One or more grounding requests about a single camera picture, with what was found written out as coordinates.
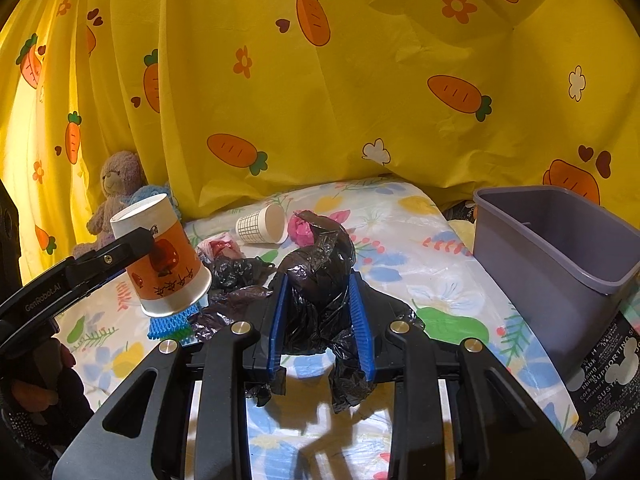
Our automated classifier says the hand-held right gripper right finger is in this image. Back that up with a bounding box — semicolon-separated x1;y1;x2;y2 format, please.
347;270;586;480

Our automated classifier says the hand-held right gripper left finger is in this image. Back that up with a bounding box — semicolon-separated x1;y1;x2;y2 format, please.
52;274;291;480

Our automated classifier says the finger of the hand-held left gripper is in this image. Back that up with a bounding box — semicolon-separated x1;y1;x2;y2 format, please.
64;227;157;293

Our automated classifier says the black plastic bag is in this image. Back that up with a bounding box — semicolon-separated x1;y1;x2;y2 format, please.
272;210;426;413

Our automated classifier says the orange paper cup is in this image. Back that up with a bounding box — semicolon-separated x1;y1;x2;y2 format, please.
109;194;213;318

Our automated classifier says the blue mesh sponge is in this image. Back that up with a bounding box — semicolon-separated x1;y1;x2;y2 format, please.
146;305;202;347

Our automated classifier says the red plastic bag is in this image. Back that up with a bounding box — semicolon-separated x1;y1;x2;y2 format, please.
196;232;242;263

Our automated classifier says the pink plastic bag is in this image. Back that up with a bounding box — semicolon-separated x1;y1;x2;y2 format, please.
289;211;323;247

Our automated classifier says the white grid paper cup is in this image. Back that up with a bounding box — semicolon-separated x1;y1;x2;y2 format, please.
236;203;290;245

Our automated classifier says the grey plastic bin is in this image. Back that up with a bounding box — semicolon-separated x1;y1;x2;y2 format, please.
472;185;640;382

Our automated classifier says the dark crumpled plastic bag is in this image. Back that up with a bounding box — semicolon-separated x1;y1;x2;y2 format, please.
190;255;278;342

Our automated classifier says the blue plush toy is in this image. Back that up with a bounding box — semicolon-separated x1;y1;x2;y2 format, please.
131;184;180;221

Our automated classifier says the floral printed tablecloth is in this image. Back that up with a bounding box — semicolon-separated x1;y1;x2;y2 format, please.
50;177;581;480

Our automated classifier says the brown teddy bear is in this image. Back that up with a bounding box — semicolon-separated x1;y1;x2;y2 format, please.
72;150;147;258

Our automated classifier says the yellow carrot print curtain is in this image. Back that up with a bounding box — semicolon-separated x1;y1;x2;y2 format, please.
0;0;640;271

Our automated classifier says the black printed bag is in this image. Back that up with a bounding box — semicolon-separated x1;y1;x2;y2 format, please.
565;310;640;466

